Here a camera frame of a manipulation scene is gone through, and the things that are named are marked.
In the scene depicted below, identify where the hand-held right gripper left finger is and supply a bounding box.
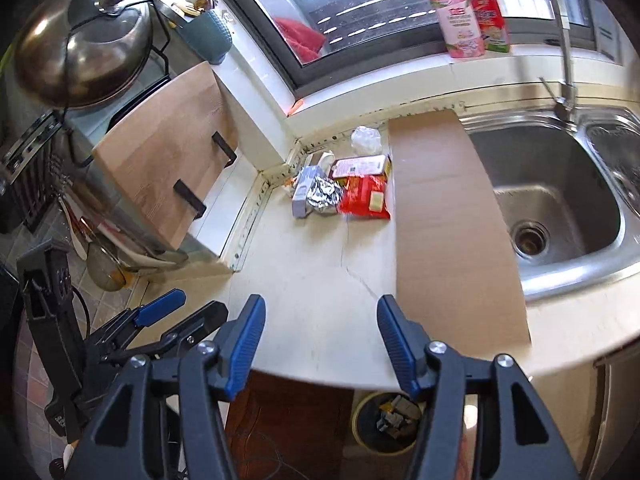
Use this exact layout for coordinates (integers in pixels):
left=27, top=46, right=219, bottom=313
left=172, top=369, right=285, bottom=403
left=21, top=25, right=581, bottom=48
left=67, top=294, right=267, bottom=480

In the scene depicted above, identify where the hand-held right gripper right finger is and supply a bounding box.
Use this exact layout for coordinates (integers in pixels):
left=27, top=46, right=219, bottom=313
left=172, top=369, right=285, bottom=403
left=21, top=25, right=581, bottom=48
left=376, top=294, right=568, bottom=480

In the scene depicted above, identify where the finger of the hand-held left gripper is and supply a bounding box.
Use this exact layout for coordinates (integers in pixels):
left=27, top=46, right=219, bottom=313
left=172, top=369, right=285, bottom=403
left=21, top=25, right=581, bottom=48
left=90, top=288, right=187, bottom=356
left=145, top=300, right=229, bottom=361

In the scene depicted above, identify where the black trash bin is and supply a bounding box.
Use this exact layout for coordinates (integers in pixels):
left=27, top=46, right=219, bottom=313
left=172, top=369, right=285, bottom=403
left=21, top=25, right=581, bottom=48
left=350, top=391, right=426, bottom=456

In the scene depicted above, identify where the red snack packet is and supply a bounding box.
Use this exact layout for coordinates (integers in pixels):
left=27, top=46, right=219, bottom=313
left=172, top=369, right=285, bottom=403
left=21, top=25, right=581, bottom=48
left=337, top=175, right=392, bottom=221

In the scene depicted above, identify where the blue white box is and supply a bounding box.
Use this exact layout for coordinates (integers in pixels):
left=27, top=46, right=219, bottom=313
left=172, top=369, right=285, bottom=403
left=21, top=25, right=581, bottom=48
left=291, top=165, right=326, bottom=219

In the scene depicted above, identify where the silver foil wrapper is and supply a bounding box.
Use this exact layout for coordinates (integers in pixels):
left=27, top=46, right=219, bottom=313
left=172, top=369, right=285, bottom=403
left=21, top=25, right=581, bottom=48
left=306, top=176, right=345, bottom=216

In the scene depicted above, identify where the white plastic bag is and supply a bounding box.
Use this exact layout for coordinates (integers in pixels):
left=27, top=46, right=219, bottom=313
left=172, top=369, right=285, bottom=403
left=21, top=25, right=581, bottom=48
left=350, top=126, right=383, bottom=156

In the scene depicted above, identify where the mesh strainer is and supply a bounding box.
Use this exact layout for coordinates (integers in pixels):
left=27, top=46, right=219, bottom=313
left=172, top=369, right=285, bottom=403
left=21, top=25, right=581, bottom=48
left=86, top=245, right=126, bottom=292

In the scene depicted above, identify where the cardboard sheet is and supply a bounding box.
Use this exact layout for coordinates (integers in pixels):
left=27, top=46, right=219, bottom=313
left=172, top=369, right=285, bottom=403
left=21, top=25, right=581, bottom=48
left=387, top=110, right=532, bottom=361

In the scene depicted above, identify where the wooden cutting board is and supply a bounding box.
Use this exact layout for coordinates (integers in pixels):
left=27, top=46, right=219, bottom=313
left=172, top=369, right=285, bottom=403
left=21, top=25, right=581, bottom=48
left=92, top=61, right=240, bottom=251

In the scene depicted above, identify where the metal knife rack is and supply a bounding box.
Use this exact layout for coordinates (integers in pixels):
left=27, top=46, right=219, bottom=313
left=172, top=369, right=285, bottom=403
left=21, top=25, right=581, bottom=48
left=0, top=112, right=63, bottom=181

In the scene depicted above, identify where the stainless steel sink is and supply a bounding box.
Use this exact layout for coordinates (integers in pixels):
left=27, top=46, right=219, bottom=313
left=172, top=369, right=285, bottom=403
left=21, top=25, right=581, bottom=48
left=457, top=107, right=640, bottom=303

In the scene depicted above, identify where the steel cabinet door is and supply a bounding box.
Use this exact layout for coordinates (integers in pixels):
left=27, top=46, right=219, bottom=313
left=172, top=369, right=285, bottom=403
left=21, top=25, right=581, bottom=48
left=585, top=345, right=640, bottom=480

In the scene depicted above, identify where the steel pot lid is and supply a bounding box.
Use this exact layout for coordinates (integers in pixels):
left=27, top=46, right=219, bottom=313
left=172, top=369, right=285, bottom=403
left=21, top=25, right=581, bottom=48
left=12, top=0, right=153, bottom=110

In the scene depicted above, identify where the blue-grey utensil holder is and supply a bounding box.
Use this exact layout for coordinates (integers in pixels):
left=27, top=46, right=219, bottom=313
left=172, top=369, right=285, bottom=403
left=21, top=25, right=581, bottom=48
left=177, top=9, right=234, bottom=66

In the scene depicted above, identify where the red cloth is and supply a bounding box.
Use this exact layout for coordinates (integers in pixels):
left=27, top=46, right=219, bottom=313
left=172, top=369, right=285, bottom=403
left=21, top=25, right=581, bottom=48
left=274, top=17, right=327, bottom=64

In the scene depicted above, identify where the pink detergent bottle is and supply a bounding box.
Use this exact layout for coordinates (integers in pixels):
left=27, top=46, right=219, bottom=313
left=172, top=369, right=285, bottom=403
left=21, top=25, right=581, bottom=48
left=424, top=0, right=487, bottom=59

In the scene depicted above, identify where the steel faucet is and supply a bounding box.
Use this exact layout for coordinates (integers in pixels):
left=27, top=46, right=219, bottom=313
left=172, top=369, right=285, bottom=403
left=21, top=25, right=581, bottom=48
left=539, top=0, right=581, bottom=123

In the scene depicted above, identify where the red spray bottle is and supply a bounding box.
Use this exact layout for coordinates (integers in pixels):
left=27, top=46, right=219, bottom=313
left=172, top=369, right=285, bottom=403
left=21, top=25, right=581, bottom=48
left=462, top=0, right=512, bottom=54

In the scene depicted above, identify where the black wire rack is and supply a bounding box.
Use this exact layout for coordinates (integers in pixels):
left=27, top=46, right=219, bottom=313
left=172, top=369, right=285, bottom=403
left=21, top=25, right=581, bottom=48
left=52, top=0, right=238, bottom=218

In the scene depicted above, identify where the black hook rail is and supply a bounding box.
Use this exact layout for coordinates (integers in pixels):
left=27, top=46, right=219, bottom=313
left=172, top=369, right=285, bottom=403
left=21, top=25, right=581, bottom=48
left=0, top=160, right=68, bottom=233

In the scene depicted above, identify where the wire drain basket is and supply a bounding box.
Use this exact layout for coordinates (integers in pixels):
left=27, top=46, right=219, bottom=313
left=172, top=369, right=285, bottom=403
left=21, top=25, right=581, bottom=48
left=585, top=122, right=640, bottom=211

